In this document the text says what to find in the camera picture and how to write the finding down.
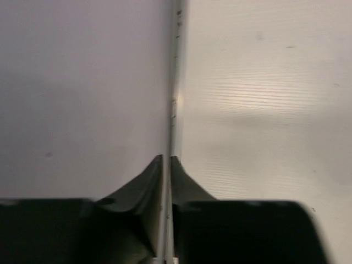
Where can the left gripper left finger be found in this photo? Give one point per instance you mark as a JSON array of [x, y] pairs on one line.
[[119, 228]]

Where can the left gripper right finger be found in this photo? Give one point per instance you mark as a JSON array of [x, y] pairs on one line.
[[209, 230]]

